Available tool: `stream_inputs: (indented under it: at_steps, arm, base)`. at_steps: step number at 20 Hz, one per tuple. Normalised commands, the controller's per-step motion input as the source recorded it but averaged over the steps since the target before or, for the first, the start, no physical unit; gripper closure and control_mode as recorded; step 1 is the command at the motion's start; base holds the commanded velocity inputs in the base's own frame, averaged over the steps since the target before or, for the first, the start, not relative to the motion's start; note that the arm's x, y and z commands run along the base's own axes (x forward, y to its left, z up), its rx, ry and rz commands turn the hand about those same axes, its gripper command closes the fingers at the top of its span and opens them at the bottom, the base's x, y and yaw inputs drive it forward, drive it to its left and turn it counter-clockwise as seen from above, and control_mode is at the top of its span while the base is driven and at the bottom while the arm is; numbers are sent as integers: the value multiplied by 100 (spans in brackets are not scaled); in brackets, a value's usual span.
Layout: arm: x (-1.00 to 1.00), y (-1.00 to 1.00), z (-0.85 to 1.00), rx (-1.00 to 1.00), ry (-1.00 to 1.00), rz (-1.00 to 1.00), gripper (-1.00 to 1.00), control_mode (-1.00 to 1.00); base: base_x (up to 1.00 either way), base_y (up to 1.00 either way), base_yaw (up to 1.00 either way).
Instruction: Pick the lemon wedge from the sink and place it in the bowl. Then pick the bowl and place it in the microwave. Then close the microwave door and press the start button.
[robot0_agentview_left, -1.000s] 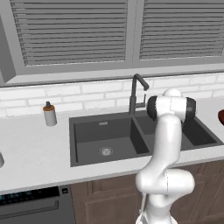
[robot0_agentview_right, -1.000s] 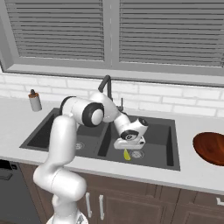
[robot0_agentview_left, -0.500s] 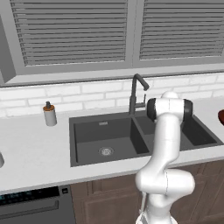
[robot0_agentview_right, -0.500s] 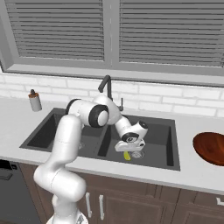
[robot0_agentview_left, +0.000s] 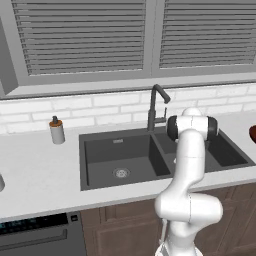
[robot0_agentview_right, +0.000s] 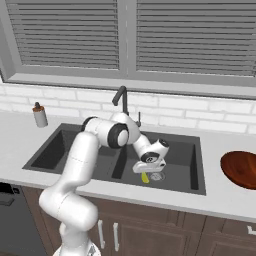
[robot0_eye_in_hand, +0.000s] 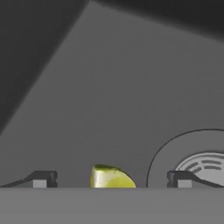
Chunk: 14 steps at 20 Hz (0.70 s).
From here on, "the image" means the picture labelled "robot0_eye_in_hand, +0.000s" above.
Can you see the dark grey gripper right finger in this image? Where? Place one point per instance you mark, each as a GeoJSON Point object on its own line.
{"type": "Point", "coordinates": [178, 176]}

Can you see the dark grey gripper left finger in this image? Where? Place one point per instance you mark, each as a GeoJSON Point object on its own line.
{"type": "Point", "coordinates": [43, 176]}

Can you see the round grey sink drain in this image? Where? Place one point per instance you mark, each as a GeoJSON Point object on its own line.
{"type": "Point", "coordinates": [201, 163]}

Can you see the yellow lemon wedge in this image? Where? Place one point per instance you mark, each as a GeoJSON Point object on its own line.
{"type": "Point", "coordinates": [109, 178]}

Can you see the grey sink basin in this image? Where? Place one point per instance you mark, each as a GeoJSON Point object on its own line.
{"type": "Point", "coordinates": [116, 96]}

